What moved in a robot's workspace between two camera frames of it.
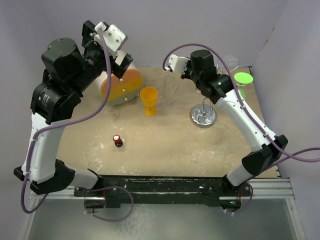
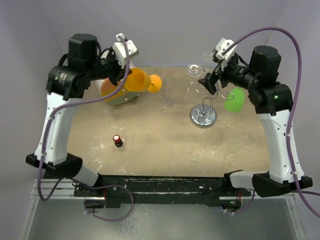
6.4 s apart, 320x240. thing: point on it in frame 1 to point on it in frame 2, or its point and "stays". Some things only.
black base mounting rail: [125, 190] stays
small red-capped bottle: [118, 142] stays
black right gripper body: [188, 73] to [238, 74]
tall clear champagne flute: [168, 103] stays
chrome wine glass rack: [204, 115] stays
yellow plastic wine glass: [149, 95] to [138, 80]
